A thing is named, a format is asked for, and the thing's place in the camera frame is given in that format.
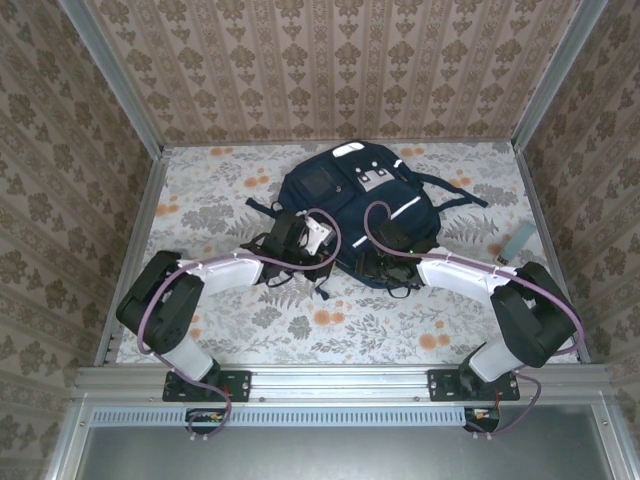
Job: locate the grey metal panel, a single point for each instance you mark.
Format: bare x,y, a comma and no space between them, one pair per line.
340,455

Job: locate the aluminium front rail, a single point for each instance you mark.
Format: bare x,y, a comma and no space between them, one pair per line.
340,382

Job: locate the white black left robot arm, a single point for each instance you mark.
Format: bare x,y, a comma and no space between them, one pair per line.
225,272

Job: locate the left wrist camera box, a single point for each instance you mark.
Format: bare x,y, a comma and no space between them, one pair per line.
317,235

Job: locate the light blue pencil box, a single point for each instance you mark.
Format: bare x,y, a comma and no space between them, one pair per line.
517,240

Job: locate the navy blue backpack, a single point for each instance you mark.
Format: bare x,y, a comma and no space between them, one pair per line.
390,195

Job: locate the floral patterned table cover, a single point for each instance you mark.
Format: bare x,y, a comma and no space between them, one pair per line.
350,340

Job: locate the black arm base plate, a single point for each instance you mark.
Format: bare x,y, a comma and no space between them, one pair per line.
440,385
240,385

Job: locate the aluminium corner post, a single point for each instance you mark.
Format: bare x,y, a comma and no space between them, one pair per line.
115,80
560,75

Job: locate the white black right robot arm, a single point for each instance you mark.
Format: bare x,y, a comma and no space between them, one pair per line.
460,272

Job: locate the aluminium side rail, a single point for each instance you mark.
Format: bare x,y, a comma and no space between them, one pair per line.
545,225
145,225

